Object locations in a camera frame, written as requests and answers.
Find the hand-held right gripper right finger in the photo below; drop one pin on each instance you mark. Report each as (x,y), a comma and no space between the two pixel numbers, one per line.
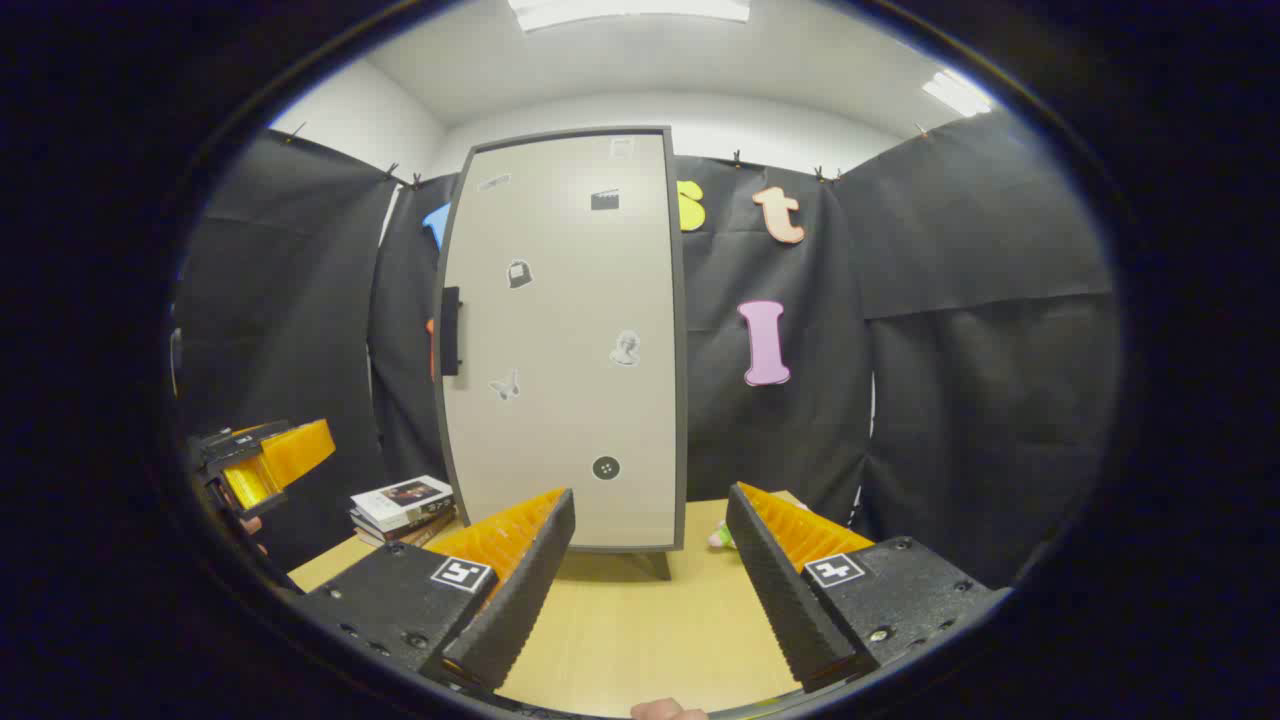
(780,600)

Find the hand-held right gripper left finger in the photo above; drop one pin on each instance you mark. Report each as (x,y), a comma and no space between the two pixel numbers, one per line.
(525,590)

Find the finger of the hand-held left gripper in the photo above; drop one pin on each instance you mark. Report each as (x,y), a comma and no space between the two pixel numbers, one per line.
(300,450)
(250,482)

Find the grey cabinet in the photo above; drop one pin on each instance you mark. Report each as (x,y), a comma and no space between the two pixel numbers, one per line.
(682,400)

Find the grey cabinet door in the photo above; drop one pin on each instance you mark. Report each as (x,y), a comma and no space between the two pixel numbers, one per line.
(570,350)

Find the green plush toy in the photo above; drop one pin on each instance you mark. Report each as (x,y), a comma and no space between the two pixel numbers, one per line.
(722,538)

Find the white book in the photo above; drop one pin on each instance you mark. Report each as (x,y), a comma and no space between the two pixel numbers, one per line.
(400,500)

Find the dark book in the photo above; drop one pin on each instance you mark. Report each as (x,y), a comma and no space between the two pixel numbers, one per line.
(415,530)

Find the black backdrop cloth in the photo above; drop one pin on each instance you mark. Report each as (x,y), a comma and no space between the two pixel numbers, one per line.
(950,350)

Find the small ceiling light panel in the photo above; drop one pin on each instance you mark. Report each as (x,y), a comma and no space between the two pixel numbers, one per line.
(957,92)

